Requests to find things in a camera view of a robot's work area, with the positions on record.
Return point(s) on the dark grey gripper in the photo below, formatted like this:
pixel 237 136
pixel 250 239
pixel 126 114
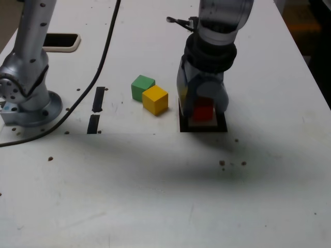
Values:
pixel 208 77

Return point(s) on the red cube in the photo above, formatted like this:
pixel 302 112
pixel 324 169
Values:
pixel 203 112

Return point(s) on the yellow cube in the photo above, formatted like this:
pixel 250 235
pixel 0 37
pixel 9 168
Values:
pixel 155 102

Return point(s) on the green cube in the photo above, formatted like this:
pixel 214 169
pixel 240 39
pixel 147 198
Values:
pixel 138 86

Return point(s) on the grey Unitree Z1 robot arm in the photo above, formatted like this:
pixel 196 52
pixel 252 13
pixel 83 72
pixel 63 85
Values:
pixel 28 38

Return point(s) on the black tape square outline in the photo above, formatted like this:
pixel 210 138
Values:
pixel 204 129

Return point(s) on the black tape strip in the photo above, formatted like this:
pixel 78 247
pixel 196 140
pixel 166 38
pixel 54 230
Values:
pixel 97 102

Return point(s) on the small gripper camera mount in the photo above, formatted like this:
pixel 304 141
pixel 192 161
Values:
pixel 192 23

